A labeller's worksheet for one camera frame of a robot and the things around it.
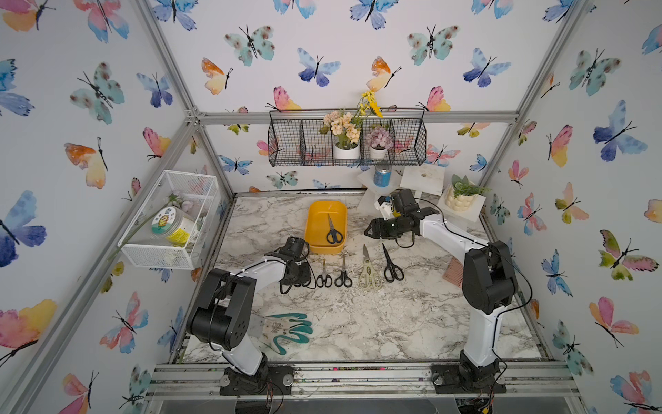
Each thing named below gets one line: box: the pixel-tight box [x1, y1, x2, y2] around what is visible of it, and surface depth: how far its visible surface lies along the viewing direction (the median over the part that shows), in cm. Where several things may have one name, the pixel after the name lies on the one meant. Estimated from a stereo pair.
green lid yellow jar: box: [150, 206, 197, 248], surface depth 66 cm
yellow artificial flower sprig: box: [356, 90, 384, 119], surface depth 84 cm
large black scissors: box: [381, 243, 405, 283], surface depth 98 cm
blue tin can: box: [373, 163, 393, 188], surface depth 101 cm
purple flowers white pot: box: [364, 126, 394, 161], surface depth 91 cm
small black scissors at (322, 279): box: [315, 258, 333, 289], surface depth 96 cm
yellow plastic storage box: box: [304, 200, 348, 254], surface depth 112 cm
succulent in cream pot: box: [444, 174, 493, 212], surface depth 92 cm
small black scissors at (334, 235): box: [326, 213, 344, 245], surface depth 107 cm
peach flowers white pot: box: [319, 110, 363, 161], surface depth 84 cm
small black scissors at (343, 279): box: [334, 253, 353, 288], surface depth 95 cm
